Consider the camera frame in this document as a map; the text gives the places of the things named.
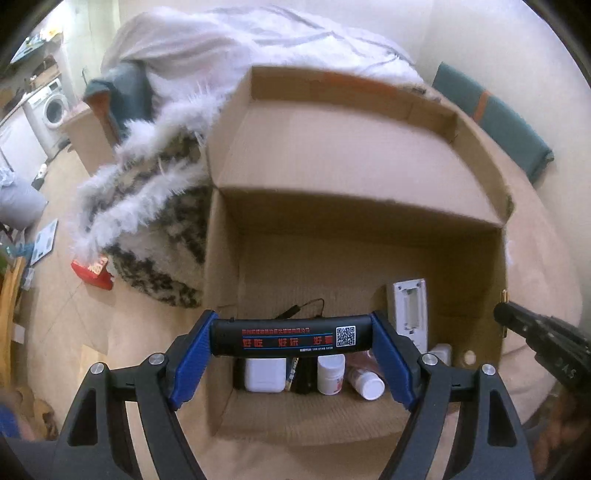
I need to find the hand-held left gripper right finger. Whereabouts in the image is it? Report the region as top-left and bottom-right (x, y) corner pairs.
(369, 310), (532, 480)

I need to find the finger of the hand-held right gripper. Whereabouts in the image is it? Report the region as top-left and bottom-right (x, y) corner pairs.
(493, 300), (550, 352)

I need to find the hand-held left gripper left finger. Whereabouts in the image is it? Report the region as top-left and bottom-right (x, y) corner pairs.
(55, 309), (220, 480)

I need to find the white remote control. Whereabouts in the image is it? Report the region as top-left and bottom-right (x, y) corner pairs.
(385, 278), (430, 352)

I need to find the white bottle with red label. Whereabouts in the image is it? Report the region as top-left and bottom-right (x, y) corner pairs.
(316, 354), (346, 396)

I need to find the black bar with printed label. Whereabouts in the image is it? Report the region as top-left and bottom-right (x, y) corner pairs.
(210, 313), (377, 360)

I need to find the cardboard box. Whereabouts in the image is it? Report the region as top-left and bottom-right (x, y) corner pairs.
(203, 65), (515, 441)

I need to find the person's right hand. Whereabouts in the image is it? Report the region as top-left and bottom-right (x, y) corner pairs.
(533, 388), (591, 476)

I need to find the small white pill bottle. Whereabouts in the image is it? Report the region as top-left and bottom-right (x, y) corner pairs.
(347, 364), (386, 401)

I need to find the beige bed sheet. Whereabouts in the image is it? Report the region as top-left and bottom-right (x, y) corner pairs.
(104, 175), (583, 480)

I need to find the white square bottle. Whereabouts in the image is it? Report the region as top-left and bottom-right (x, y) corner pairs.
(244, 357), (288, 394)

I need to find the red snack packet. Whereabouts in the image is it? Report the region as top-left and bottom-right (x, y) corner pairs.
(71, 257), (115, 291)

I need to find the patterned faux fur blanket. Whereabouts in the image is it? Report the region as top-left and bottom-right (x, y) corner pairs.
(69, 83), (241, 309)

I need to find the flat bathroom scale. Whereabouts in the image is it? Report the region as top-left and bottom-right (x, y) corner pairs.
(28, 219), (60, 266)

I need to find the wooden chair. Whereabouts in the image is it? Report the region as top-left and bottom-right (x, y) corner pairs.
(0, 256), (28, 352)

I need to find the teal pillow with orange stripe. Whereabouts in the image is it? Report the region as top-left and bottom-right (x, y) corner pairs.
(431, 62), (555, 185)

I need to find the grey plastic bag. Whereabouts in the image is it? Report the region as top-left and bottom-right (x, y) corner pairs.
(0, 175), (49, 229)

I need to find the closed cardboard carton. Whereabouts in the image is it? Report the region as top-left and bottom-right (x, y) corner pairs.
(60, 104), (121, 174)

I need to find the teal cushion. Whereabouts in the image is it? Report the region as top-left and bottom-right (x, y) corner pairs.
(83, 62), (155, 134)

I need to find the white cabinet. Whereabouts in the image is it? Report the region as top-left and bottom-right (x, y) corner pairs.
(0, 108), (47, 181)

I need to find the white washing machine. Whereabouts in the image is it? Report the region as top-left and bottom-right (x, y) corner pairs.
(23, 78), (72, 153)

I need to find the white duvet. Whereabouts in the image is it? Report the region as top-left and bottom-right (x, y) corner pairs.
(102, 9), (426, 125)

